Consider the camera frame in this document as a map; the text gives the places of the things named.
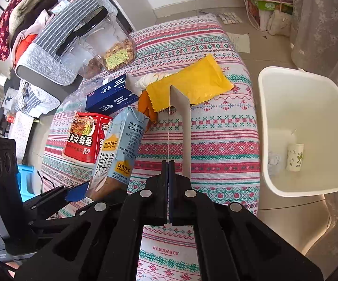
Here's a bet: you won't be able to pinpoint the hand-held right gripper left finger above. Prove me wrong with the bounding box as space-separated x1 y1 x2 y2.
14 161 169 281

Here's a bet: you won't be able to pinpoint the beige cloth bag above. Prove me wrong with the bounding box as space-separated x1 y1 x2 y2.
266 11 293 37

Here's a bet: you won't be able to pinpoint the grey cardboard piece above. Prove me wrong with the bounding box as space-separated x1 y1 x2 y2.
168 84 192 180

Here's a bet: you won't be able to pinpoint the white paper cup green print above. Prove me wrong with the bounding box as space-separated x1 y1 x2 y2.
285 143 305 172

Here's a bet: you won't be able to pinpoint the green and red cardboard box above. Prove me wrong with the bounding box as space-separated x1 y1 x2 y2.
246 0 293 32

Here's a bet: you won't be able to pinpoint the lace curtain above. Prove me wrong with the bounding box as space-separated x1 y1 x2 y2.
290 0 338 200

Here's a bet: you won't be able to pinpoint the white plastic bin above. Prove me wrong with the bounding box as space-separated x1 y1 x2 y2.
257 66 338 197

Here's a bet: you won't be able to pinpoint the black cable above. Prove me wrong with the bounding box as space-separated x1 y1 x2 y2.
37 169 59 195

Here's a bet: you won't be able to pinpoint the white paper sheet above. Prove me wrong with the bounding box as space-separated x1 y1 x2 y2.
225 32 251 54

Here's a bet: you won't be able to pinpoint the dark brown blanket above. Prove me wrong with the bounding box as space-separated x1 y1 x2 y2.
11 0 66 44

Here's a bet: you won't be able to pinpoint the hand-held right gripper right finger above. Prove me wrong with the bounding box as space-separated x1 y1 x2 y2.
169 161 324 281

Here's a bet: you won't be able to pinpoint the patterned tablecloth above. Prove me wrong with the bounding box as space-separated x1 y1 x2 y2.
40 13 261 281

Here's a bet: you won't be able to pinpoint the clear jar yellow label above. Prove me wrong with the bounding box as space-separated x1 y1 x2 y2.
73 5 137 73

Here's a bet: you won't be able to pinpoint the striped grey quilt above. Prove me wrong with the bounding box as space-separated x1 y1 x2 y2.
15 0 112 86

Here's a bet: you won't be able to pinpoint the orange cloth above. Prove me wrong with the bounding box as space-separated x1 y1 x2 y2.
15 33 38 65

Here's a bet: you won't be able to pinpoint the dark grey sofa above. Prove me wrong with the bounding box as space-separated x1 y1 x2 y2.
11 61 82 109

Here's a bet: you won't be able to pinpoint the clear jar brown nuts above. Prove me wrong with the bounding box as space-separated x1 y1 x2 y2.
55 32 107 80

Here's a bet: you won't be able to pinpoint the red instant noodle cup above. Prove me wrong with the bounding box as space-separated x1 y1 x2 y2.
62 111 114 164

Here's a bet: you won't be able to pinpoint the yellow snack packet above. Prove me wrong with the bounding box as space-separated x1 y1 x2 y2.
145 54 234 113

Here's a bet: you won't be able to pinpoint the printed quilt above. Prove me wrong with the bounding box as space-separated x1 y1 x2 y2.
9 80 62 118

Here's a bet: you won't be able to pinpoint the light blue milk carton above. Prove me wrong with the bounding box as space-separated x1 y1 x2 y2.
85 106 151 200

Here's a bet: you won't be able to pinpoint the light blue packet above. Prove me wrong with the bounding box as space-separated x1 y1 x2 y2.
51 0 70 14

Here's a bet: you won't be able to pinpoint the pile of folded blankets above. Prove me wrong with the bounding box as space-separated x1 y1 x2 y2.
0 0 43 62

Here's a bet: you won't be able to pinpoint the blue carton box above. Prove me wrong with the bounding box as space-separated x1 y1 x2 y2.
85 73 142 115

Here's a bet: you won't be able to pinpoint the sticker sheet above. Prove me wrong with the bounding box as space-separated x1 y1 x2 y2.
218 11 243 26

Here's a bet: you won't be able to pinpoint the crumpled clear plastic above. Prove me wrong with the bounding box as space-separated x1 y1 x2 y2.
266 150 287 177

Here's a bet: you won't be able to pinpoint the blue plastic stool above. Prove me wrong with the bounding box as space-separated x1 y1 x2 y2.
16 165 37 203

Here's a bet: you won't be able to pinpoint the pink cloth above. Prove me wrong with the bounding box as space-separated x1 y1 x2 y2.
12 9 55 50

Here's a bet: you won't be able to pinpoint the white tissue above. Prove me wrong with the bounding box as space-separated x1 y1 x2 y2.
135 71 170 90

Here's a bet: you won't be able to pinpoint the beige fleece blanket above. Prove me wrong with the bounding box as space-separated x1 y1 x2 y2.
9 0 59 37

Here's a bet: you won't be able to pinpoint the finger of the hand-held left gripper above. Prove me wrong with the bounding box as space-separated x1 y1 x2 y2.
30 214 77 233
23 181 90 215

